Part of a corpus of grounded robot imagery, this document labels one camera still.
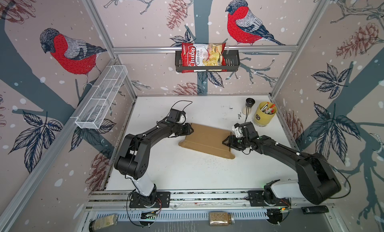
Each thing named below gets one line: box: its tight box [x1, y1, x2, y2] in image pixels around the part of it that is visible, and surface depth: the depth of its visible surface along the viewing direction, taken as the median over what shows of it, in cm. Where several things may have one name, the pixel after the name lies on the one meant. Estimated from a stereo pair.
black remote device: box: [301, 205, 330, 215], surface depth 70 cm
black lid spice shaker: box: [242, 97, 256, 115], surface depth 103 cm
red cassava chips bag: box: [181, 42, 227, 73], surface depth 90 cm
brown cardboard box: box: [178, 123, 236, 160], surface depth 87 cm
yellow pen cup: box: [254, 101, 278, 127], surface depth 99 cm
